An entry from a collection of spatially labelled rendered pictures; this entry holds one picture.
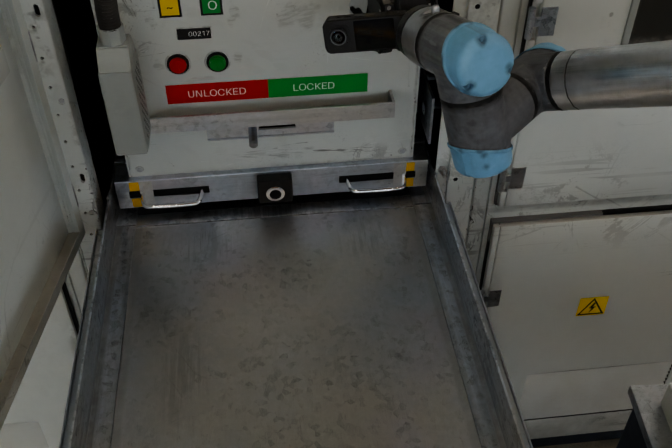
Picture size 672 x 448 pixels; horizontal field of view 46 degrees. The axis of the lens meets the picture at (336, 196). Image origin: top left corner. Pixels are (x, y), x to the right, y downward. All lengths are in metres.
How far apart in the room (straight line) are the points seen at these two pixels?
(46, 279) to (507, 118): 0.78
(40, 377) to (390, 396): 0.82
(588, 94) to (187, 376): 0.66
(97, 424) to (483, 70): 0.69
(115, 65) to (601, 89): 0.64
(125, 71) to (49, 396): 0.84
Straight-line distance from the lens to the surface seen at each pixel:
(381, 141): 1.36
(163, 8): 1.21
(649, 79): 0.96
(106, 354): 1.22
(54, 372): 1.70
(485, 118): 0.95
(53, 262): 1.39
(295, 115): 1.26
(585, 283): 1.66
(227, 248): 1.34
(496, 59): 0.91
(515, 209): 1.48
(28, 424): 1.86
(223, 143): 1.34
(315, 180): 1.38
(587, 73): 1.00
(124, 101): 1.16
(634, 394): 1.34
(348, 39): 1.06
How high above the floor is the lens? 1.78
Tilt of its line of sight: 41 degrees down
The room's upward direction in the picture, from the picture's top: straight up
